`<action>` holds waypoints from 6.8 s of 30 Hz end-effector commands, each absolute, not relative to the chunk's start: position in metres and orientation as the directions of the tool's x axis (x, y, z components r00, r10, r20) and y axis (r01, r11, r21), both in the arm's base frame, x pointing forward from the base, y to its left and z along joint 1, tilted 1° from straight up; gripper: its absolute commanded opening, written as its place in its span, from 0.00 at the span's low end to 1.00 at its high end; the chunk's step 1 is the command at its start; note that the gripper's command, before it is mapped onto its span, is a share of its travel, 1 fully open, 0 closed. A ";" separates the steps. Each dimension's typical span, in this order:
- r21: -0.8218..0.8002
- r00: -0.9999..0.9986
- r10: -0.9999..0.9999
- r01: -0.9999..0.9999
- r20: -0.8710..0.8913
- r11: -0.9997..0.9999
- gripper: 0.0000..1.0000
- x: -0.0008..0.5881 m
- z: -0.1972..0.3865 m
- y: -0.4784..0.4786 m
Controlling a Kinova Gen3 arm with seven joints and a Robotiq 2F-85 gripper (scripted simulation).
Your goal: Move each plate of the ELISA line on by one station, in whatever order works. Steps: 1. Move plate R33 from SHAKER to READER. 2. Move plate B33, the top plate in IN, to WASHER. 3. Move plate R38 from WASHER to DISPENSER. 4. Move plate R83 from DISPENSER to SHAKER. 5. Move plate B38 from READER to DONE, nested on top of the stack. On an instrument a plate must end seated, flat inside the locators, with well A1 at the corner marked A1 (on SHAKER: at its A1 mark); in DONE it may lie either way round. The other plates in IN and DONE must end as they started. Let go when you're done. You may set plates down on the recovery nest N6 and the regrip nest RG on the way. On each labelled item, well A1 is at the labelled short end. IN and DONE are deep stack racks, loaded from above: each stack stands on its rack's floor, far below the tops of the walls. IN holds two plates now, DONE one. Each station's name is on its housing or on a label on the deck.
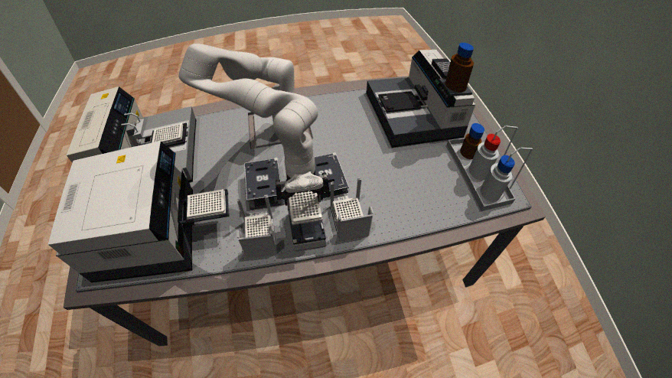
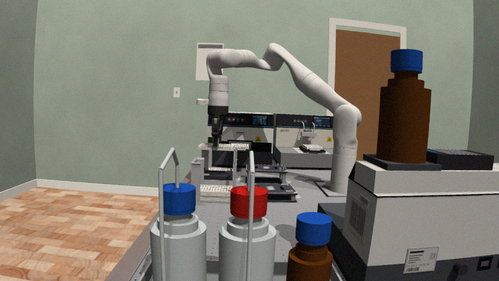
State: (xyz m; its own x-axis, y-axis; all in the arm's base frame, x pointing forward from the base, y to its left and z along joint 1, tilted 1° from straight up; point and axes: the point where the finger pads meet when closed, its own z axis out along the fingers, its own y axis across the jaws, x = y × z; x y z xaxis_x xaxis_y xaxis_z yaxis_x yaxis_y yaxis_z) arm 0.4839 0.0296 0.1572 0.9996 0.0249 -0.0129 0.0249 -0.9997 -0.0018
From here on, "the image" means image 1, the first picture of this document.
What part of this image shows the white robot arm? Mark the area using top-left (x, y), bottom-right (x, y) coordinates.
top-left (178, 44), bottom-right (323, 193)

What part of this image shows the red bottle cap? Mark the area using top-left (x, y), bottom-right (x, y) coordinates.
top-left (484, 134), bottom-right (501, 150)

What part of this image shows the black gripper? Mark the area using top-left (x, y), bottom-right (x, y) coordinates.
top-left (276, 172), bottom-right (329, 207)

